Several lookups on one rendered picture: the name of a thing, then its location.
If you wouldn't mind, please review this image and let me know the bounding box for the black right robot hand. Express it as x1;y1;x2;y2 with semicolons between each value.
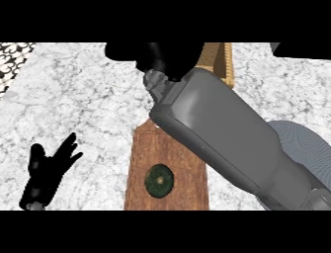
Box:
103;42;205;83

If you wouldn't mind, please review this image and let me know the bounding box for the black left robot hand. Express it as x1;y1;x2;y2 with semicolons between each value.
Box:
18;131;84;211

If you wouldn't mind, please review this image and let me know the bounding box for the tan wooden basket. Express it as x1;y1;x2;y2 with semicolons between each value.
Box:
192;42;236;90

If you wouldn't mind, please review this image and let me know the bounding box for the dark green can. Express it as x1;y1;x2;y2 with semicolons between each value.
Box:
143;163;174;200

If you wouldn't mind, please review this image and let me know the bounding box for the brown wooden placemat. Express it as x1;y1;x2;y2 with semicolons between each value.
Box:
123;118;211;211

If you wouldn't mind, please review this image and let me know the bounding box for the black appliance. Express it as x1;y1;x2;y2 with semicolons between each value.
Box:
269;42;331;61

